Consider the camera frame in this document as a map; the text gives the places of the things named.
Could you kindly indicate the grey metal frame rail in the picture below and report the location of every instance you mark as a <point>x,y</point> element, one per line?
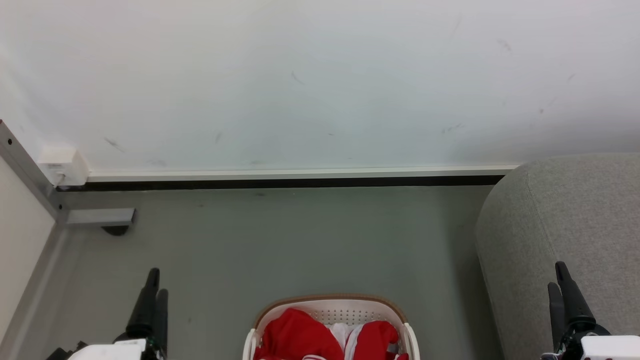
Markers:
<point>30,172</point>

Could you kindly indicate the white wall trim strip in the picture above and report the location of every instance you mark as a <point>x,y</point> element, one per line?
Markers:
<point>300,174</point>

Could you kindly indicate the beige panel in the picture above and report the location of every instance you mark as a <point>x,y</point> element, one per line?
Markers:
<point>20,240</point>

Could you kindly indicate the black round foot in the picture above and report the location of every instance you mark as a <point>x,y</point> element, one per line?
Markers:
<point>116,230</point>

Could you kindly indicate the grey fabric sofa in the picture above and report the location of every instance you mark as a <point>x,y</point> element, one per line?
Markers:
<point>565,220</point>

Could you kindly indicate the white laundry basket brown rim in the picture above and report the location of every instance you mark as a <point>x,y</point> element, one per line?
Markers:
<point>345,306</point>

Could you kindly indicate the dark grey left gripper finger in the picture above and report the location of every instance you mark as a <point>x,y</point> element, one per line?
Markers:
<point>161,320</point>
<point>144,305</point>

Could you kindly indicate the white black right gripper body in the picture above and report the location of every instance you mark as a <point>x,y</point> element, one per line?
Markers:
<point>602,345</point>

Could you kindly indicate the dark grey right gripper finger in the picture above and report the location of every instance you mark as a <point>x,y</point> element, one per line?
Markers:
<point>573,297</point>
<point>556,315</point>

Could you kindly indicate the white plastic junction box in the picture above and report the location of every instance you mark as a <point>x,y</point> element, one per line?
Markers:
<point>62,165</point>

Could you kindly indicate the grey metal bracket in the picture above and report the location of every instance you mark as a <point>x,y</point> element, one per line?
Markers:
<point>100,216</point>

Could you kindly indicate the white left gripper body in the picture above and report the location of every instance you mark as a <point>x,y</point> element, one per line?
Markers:
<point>112,351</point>

